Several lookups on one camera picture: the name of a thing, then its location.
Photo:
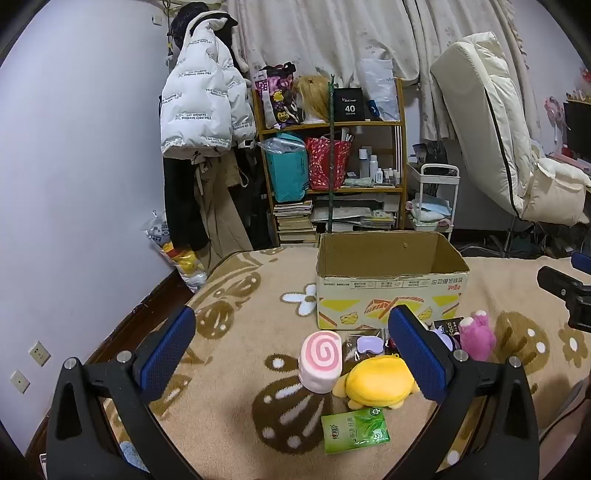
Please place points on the black hanging garment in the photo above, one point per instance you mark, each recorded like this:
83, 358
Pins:
180, 198

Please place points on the stack of books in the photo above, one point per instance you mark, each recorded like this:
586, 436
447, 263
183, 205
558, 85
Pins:
293, 221

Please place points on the yellow plush toy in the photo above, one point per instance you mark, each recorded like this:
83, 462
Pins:
374, 381

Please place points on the pink swirl roll plush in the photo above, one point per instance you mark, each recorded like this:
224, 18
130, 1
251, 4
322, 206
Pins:
318, 364

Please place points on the white trolley cart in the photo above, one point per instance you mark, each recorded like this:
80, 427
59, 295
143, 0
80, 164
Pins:
438, 168

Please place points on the black monitor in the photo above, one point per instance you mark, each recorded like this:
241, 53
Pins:
577, 129

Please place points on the white plastic bag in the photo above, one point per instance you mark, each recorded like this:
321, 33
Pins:
381, 87

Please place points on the pink plush toy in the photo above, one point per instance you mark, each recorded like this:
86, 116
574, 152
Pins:
475, 339

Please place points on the purple and black bag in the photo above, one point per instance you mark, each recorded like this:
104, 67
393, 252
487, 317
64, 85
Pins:
274, 99

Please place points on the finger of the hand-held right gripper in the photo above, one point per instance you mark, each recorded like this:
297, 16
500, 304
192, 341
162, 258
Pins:
568, 286
582, 262

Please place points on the black box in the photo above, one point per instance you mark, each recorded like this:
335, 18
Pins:
350, 108

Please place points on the group of cosmetic bottles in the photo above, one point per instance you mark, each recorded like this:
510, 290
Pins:
374, 170

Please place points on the beige hanging trousers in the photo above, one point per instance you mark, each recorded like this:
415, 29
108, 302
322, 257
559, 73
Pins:
221, 217

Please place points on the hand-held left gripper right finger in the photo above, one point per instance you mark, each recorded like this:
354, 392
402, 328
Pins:
418, 355

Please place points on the wooden shelf unit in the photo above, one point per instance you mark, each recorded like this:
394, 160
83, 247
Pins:
369, 123

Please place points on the printed cardboard box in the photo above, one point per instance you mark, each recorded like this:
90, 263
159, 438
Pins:
369, 300

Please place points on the green pole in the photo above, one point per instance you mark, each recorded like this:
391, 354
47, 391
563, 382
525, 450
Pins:
331, 184

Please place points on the teal bag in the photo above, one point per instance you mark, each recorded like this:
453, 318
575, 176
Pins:
286, 175

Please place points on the pile of magazines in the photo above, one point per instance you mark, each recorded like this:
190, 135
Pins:
355, 214

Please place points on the white floral curtain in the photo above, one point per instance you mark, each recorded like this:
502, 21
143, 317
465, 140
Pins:
323, 37

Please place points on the small black packet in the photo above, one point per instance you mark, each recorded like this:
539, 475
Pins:
450, 326

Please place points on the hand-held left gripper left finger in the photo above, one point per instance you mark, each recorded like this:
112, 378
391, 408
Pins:
168, 353

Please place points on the red patterned bag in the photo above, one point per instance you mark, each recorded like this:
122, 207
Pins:
323, 166

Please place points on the white puffer jacket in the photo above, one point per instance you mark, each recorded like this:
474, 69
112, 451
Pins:
198, 92

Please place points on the blue fuzzy cloth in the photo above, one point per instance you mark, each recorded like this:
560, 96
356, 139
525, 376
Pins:
131, 457

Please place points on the pink desk fan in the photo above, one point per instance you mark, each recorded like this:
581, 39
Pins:
553, 108

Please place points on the white wall outlet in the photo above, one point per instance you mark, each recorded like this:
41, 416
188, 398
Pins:
39, 353
20, 381

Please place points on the plastic bag of toys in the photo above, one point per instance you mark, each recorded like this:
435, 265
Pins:
182, 263

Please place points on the blonde wig head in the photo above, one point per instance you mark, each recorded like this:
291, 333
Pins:
309, 94

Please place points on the cream recliner chair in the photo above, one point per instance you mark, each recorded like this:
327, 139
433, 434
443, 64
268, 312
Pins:
485, 115

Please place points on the light blue folded cloth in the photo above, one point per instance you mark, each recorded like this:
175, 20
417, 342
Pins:
434, 205

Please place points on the white-haired plush doll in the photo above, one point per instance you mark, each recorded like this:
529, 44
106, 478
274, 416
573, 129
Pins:
444, 340

